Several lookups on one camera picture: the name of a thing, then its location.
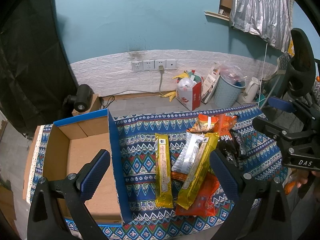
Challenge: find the person's right hand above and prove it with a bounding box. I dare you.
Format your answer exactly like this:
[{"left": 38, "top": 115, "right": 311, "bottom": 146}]
[{"left": 284, "top": 170, "right": 319, "bottom": 195}]

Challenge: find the white booklet stack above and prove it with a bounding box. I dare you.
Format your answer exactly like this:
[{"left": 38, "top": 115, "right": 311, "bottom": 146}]
[{"left": 201, "top": 63, "right": 220, "bottom": 104}]

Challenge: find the silver snack packet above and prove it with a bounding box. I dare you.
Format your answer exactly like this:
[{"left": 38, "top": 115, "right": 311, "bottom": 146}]
[{"left": 171, "top": 132, "right": 204, "bottom": 174}]

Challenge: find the small cardboard box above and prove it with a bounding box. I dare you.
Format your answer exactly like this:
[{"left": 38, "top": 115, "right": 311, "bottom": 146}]
[{"left": 72, "top": 94, "right": 101, "bottom": 116}]

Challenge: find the yellow biscuit pack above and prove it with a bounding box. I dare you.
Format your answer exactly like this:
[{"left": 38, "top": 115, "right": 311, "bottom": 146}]
[
  {"left": 176, "top": 133, "right": 220, "bottom": 210},
  {"left": 155, "top": 133, "right": 174, "bottom": 209}
]

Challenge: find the silver foil curtain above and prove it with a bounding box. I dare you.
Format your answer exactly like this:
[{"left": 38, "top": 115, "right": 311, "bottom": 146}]
[{"left": 229, "top": 0, "right": 294, "bottom": 52}]

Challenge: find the black snack packet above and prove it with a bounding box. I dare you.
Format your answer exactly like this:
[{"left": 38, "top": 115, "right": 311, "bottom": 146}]
[{"left": 217, "top": 129, "right": 248, "bottom": 171}]

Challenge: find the patterned blue tablecloth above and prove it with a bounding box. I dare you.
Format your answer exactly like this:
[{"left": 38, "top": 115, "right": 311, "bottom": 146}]
[{"left": 23, "top": 105, "right": 288, "bottom": 239}]

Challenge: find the flat orange-red snack bag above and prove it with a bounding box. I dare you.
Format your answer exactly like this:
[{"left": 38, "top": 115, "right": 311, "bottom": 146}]
[{"left": 175, "top": 172, "right": 220, "bottom": 217}]

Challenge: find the white electric kettle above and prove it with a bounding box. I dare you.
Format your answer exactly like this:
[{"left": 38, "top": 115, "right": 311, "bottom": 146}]
[{"left": 239, "top": 77, "right": 261, "bottom": 103}]

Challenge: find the grey plug and cable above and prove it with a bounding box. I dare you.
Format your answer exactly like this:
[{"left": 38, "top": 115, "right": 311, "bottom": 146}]
[{"left": 100, "top": 65, "right": 166, "bottom": 110}]

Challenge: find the blue cardboard box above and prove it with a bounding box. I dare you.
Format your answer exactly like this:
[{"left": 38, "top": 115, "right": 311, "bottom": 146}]
[{"left": 22, "top": 109, "right": 132, "bottom": 224}]

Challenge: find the white wall socket strip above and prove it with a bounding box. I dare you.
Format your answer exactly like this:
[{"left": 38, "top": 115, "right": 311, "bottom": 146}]
[{"left": 131, "top": 59, "right": 177, "bottom": 72}]

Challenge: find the red white paper bag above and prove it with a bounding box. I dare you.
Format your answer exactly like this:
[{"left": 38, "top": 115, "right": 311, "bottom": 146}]
[{"left": 176, "top": 70, "right": 202, "bottom": 111}]

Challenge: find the black curtain cloth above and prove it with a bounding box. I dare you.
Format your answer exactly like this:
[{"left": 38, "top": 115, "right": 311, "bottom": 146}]
[{"left": 1, "top": 0, "right": 78, "bottom": 137}]

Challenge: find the light blue trash bin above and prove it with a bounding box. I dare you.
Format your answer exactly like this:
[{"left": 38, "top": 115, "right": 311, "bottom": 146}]
[{"left": 213, "top": 64, "right": 246, "bottom": 108}]

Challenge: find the banana peel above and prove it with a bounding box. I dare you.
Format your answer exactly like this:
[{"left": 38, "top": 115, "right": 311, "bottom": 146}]
[{"left": 160, "top": 91, "right": 176, "bottom": 102}]

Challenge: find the orange chips bag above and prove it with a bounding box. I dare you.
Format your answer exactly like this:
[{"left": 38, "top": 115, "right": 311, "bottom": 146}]
[{"left": 187, "top": 114, "right": 239, "bottom": 137}]

